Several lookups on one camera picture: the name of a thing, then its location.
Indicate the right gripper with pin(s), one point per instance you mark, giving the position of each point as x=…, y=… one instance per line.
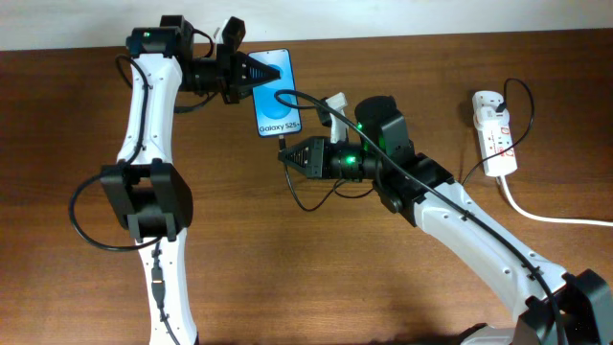
x=323, y=161

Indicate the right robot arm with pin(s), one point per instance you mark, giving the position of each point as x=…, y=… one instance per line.
x=548, y=305

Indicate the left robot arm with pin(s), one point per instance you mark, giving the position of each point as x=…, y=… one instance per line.
x=149, y=197

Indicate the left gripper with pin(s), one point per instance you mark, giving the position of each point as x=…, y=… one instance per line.
x=232, y=69

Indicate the white USB charger plug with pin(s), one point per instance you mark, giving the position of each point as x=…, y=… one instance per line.
x=489, y=117

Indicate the white power strip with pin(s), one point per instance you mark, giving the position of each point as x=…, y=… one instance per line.
x=495, y=142

